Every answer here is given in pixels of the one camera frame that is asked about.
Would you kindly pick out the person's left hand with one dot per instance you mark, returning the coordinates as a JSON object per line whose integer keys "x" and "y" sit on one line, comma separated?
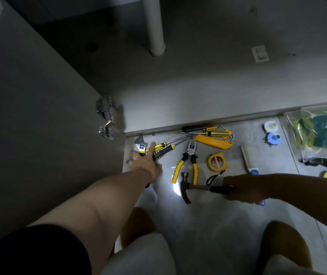
{"x": 145, "y": 166}

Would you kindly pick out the person's right hand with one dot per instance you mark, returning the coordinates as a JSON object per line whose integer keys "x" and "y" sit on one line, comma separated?
{"x": 251, "y": 188}

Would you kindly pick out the person's left thumb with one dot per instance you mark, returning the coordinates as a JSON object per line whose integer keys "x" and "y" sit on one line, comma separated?
{"x": 131, "y": 161}

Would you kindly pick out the person's right fingers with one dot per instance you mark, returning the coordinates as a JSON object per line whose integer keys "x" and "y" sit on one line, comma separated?
{"x": 230, "y": 194}

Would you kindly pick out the silver adjustable wrench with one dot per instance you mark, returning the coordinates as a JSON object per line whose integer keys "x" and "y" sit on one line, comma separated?
{"x": 141, "y": 146}

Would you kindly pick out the claw hammer with black grip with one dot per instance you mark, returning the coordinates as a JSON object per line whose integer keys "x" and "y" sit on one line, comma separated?
{"x": 187, "y": 189}

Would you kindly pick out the person's left forearm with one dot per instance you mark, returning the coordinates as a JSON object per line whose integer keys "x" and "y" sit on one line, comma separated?
{"x": 100, "y": 209}

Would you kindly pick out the person's right forearm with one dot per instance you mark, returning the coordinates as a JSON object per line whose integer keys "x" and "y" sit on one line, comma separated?
{"x": 309, "y": 196}

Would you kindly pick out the striped yellow black screwdriver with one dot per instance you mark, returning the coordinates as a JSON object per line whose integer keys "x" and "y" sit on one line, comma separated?
{"x": 206, "y": 129}
{"x": 161, "y": 146}
{"x": 216, "y": 133}

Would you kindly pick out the yellow tape measure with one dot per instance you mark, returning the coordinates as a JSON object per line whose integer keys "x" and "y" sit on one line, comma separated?
{"x": 217, "y": 162}

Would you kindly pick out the white brush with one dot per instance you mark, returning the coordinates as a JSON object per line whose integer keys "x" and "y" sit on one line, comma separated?
{"x": 250, "y": 158}

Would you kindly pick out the yellow and black pliers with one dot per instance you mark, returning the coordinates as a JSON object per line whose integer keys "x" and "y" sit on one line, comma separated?
{"x": 192, "y": 157}

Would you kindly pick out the metal cabinet hinge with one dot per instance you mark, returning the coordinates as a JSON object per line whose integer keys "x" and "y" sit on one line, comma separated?
{"x": 105, "y": 114}

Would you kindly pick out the yellow utility knife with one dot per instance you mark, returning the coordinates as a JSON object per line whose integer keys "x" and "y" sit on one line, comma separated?
{"x": 212, "y": 142}

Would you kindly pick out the hex key set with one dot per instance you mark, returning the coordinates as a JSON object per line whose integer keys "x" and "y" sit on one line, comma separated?
{"x": 230, "y": 135}

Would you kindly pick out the person's left leg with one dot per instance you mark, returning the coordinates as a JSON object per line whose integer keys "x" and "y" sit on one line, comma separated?
{"x": 137, "y": 226}

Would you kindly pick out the person's leg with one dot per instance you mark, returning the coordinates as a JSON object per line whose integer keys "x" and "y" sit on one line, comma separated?
{"x": 137, "y": 226}
{"x": 283, "y": 240}

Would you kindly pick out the person's right leg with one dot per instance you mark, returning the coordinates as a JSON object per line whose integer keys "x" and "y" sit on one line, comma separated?
{"x": 283, "y": 240}

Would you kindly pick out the blue plastic fitting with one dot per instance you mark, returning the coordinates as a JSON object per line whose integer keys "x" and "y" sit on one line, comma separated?
{"x": 273, "y": 138}

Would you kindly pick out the white tape roll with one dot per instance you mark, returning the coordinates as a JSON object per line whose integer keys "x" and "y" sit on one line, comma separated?
{"x": 270, "y": 125}

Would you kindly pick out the clear plastic bag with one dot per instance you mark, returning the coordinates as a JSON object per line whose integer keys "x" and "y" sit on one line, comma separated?
{"x": 301, "y": 140}

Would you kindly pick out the light grey shorts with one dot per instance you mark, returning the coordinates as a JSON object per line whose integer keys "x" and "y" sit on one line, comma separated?
{"x": 140, "y": 254}

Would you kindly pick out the black tool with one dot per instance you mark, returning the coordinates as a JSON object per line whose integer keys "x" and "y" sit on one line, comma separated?
{"x": 322, "y": 163}

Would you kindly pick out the grey cabinet door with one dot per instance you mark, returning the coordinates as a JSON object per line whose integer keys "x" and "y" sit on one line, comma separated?
{"x": 37, "y": 117}

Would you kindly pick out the green scouring pad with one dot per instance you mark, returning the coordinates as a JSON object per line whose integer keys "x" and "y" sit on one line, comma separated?
{"x": 325, "y": 128}

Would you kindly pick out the black sleeve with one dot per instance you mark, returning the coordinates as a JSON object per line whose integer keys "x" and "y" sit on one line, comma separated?
{"x": 31, "y": 252}

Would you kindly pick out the white drain pipe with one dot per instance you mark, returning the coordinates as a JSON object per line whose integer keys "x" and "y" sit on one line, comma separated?
{"x": 154, "y": 25}

